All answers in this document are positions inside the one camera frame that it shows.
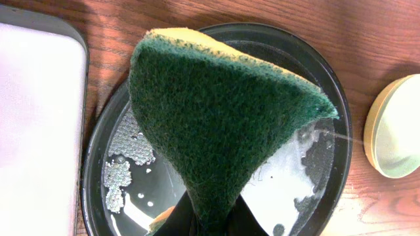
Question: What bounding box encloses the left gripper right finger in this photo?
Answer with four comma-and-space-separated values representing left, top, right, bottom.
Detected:
226, 195, 268, 236

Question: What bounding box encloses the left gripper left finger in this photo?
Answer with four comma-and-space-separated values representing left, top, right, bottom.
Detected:
154, 191, 197, 236

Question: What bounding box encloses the green yellow sponge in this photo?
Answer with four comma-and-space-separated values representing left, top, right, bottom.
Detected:
129, 28, 338, 235

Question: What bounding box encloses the yellow plate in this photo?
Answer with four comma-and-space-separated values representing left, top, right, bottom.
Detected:
364, 75, 411, 177

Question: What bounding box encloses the light green plate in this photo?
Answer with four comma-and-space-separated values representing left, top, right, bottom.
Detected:
375, 74, 419, 178

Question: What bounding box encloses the round black tray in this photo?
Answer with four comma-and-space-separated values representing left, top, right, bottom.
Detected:
82, 23, 352, 235

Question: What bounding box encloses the rectangular black tray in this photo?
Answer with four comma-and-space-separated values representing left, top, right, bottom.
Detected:
1, 5, 89, 236

